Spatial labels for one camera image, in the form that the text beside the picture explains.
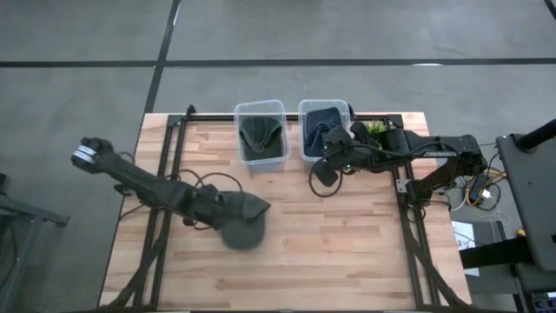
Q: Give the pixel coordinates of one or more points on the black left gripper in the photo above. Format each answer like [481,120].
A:
[208,206]

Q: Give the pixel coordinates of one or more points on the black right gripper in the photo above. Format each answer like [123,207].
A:
[352,152]

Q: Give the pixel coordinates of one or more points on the dark green cap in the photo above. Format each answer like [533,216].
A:
[260,139]

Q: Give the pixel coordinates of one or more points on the dark grey cloth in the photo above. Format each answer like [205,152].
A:
[243,221]

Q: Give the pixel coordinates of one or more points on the silver corner bracket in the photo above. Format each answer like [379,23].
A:
[402,186]

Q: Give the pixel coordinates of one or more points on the black aluminium table frame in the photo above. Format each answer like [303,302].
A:
[208,117]

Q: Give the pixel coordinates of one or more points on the blue denim cap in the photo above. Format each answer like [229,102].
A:
[323,121]

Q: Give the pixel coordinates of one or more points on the green artificial plant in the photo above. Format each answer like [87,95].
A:
[376,127]

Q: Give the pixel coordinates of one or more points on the clear plastic bin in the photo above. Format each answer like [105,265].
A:
[302,126]
[284,130]

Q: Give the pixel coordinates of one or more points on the black power adapter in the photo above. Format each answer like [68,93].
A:
[478,187]

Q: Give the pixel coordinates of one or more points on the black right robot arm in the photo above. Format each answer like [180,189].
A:
[434,145]

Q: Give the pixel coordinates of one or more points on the grey metal cart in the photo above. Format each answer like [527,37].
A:
[530,195]

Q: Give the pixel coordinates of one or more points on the white paper sheet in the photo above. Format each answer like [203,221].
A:
[465,235]

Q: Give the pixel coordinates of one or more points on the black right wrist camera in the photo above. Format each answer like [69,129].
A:
[326,175]

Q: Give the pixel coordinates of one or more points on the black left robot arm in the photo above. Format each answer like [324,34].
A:
[139,180]

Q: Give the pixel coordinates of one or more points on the black pole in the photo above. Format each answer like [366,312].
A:
[538,134]

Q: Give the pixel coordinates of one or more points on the dark metal stand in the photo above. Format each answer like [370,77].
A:
[21,217]

